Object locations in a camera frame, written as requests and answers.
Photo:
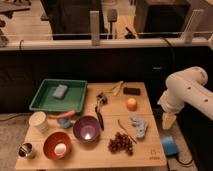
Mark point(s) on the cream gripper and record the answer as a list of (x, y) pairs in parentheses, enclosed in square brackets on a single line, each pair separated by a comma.
[(168, 120)]

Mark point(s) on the thin metal fork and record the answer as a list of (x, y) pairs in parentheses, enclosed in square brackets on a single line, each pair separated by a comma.
[(125, 130)]

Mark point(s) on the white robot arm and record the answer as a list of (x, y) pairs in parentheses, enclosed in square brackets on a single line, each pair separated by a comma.
[(185, 86)]

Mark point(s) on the blue crumpled cloth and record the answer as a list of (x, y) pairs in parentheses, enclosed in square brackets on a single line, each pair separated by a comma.
[(140, 125)]

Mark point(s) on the blue box on floor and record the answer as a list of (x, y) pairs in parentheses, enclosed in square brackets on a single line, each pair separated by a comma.
[(169, 146)]

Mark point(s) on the orange fruit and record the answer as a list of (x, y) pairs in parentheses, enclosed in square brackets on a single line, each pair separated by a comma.
[(131, 104)]

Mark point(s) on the black rectangular block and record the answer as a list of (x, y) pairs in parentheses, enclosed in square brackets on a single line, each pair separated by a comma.
[(131, 91)]

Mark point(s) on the wooden table board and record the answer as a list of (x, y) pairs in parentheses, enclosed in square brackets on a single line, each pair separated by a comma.
[(148, 152)]

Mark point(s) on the bunch of red grapes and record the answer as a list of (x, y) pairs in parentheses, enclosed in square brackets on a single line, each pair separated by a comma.
[(120, 142)]

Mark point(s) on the purple bowl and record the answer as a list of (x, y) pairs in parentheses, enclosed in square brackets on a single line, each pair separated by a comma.
[(86, 129)]

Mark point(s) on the orange carrot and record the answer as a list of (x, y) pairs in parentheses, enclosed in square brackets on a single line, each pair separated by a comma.
[(63, 115)]

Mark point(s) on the blue toy piece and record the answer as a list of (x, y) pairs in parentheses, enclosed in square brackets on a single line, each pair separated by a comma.
[(64, 123)]

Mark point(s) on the blue-grey sponge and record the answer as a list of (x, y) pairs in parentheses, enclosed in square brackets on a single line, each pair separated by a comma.
[(60, 91)]

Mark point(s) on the white egg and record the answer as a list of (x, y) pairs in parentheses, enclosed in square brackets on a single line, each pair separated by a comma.
[(60, 149)]

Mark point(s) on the green plastic tray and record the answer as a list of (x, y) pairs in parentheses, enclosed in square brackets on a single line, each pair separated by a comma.
[(72, 100)]

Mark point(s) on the red bowl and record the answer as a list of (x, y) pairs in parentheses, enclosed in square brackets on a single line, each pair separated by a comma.
[(54, 139)]

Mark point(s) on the white paper cup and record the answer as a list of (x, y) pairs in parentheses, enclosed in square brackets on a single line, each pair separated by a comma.
[(39, 121)]

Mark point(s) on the small metal cup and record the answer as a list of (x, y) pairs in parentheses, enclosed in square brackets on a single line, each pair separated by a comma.
[(26, 150)]

